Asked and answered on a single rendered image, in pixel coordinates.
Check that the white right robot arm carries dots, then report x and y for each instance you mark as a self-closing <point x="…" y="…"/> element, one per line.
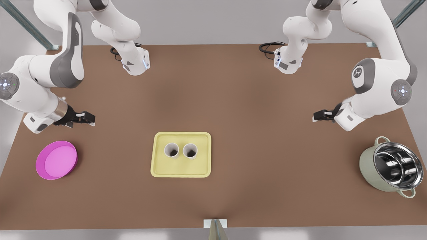
<point x="40" y="73"/>

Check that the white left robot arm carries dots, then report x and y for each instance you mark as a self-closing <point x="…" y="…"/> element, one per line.
<point x="377" y="76"/>

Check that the pale green steel pot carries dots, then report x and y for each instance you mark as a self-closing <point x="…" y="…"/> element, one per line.
<point x="390" y="166"/>

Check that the yellow rectangular tray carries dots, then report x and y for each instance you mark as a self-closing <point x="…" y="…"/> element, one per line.
<point x="181" y="154"/>

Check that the pink round plate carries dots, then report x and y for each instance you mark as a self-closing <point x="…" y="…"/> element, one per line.
<point x="56" y="160"/>

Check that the silver frame post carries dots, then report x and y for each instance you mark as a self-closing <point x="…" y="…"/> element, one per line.
<point x="216" y="230"/>
<point x="398" y="18"/>
<point x="28" y="24"/>

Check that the white IKEA cup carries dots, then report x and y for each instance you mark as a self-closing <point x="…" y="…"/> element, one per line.
<point x="171" y="150"/>
<point x="190" y="150"/>

